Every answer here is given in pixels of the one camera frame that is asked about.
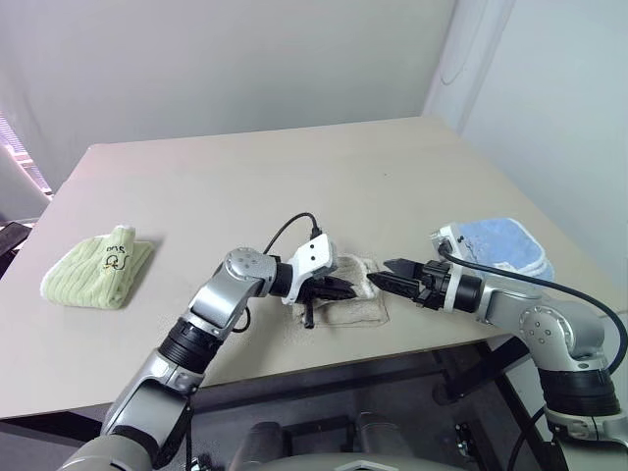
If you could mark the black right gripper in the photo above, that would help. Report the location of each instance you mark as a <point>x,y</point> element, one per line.
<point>434,287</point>

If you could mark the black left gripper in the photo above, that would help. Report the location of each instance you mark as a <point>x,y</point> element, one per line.
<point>314,289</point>

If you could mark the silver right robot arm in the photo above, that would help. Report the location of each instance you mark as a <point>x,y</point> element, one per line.
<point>549,324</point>

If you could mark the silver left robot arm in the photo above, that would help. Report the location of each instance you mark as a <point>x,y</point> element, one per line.
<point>221,299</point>

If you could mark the blue towel with white trim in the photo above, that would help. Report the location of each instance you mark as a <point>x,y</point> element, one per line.
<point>505,243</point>

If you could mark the green folded towel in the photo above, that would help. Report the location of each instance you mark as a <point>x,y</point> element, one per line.
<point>93,277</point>

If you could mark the grey robot body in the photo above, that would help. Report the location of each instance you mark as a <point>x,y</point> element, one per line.
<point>343,465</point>

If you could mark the black object beside table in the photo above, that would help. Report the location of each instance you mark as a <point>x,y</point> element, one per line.
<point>10,243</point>

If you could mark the white window blinds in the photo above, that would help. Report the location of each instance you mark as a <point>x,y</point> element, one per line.
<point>17,152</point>

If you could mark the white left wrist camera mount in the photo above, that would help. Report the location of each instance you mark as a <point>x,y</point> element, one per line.
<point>314,255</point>

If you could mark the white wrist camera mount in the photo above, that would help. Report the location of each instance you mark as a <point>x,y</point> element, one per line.
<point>444,235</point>
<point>314,255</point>

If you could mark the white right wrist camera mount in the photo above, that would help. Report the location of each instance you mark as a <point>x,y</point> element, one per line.
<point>444,235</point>

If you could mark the black table frame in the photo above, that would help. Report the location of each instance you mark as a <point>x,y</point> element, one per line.
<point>343,382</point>

